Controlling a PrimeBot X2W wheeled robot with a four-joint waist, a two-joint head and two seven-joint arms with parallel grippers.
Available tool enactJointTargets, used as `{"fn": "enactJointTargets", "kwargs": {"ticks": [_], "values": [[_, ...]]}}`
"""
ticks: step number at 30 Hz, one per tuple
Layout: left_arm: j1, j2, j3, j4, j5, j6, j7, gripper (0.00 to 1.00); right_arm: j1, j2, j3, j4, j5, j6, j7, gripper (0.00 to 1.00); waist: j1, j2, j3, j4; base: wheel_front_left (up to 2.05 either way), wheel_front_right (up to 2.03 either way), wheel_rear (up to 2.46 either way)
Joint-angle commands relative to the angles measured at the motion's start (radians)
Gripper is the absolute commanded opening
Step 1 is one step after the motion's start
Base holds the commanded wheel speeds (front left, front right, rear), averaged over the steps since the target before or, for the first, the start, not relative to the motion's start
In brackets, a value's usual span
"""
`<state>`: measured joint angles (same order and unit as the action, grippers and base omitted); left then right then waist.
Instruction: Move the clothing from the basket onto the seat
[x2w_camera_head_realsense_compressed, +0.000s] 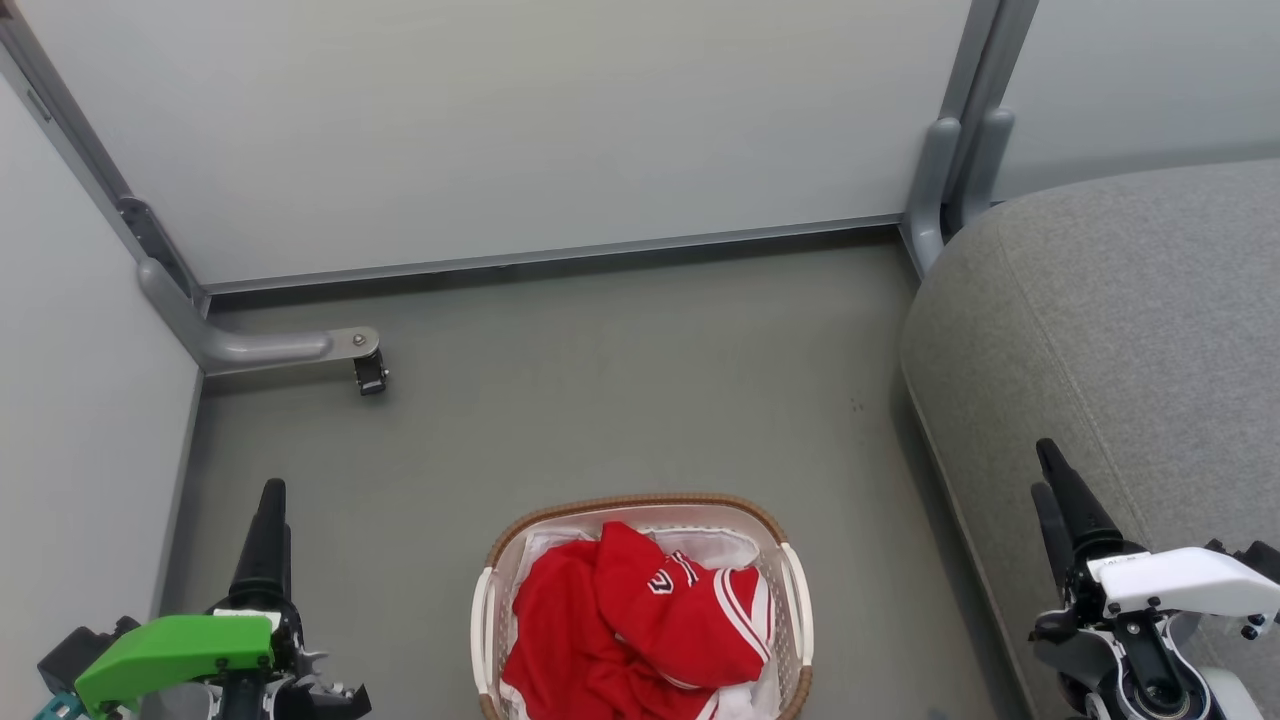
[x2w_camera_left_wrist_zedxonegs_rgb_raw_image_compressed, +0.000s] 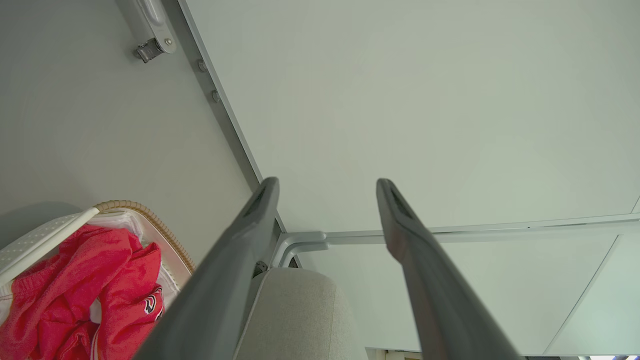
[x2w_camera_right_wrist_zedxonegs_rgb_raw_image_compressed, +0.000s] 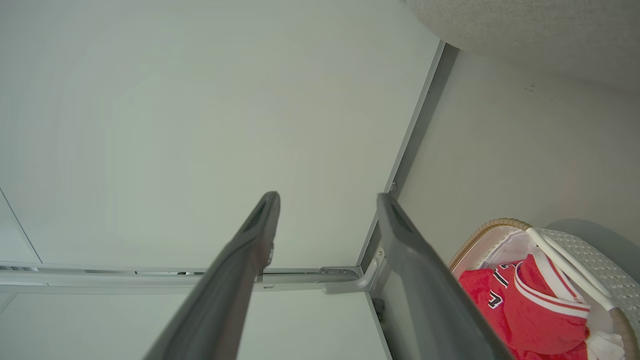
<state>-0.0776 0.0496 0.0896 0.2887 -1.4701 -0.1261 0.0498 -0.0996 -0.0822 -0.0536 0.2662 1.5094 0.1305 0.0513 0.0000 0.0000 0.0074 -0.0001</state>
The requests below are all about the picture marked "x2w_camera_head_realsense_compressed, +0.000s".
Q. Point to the grey corner partition post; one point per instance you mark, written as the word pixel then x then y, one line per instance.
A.
pixel 70 130

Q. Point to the red jersey with striped trim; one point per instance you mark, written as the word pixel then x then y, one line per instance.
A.
pixel 680 620

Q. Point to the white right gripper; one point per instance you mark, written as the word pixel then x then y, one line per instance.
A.
pixel 1180 582

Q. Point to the red sports jersey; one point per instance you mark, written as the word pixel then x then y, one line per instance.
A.
pixel 560 640

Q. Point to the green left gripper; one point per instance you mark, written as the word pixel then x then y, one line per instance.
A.
pixel 170 650

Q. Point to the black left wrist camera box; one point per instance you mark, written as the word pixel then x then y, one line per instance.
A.
pixel 75 645

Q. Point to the grey fabric sofa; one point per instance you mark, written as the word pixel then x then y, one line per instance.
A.
pixel 1150 350

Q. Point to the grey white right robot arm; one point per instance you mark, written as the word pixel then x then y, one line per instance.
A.
pixel 1160 695

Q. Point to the grey partition foot bar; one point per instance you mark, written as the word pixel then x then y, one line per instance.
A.
pixel 250 347

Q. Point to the black caster wheel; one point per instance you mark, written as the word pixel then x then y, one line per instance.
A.
pixel 370 375

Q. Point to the grey partition bottom rail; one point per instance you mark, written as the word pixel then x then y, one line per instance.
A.
pixel 550 253

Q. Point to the white cloth in basket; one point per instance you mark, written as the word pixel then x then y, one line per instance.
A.
pixel 715 545

